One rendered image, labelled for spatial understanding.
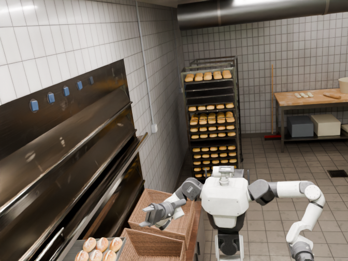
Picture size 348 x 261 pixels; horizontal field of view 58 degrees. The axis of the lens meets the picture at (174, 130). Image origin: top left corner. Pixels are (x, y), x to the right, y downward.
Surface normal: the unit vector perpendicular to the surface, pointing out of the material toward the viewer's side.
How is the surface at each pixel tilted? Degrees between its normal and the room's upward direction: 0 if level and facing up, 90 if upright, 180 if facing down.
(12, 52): 90
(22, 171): 70
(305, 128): 90
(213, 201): 90
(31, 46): 90
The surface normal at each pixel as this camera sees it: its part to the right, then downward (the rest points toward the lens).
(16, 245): 0.88, -0.37
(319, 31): -0.17, 0.33
